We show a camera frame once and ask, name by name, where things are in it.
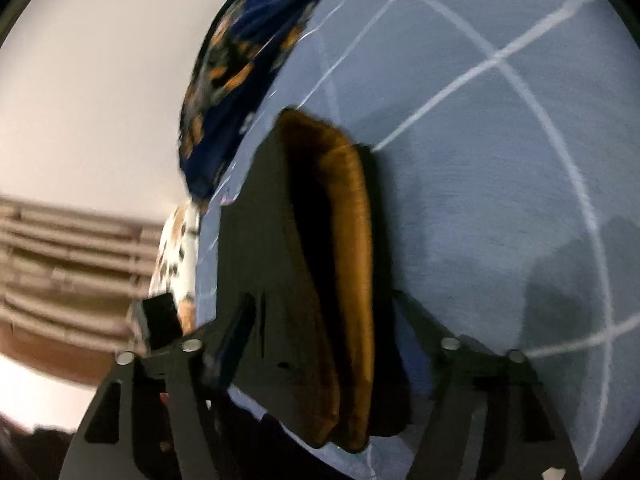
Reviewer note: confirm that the black pants with orange lining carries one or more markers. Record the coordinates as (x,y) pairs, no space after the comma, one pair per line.
(270,220)

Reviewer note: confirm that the brown wooden bed frame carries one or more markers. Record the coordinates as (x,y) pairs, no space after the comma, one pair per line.
(50,355)

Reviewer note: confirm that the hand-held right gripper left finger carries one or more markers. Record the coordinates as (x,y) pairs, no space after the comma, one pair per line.
(235,330)

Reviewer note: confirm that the white floral pillow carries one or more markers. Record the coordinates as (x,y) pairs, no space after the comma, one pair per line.
(175,260)

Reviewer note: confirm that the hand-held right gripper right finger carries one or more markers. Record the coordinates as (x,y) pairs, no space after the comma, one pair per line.
(420,320)

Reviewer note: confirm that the blue checked bed sheet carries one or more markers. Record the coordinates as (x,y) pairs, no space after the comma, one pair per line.
(475,210)

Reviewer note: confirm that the navy dog-print blanket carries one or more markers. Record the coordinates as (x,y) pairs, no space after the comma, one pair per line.
(235,120)

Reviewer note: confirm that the beige striped curtain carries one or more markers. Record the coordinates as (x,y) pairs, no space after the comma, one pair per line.
(75,260)

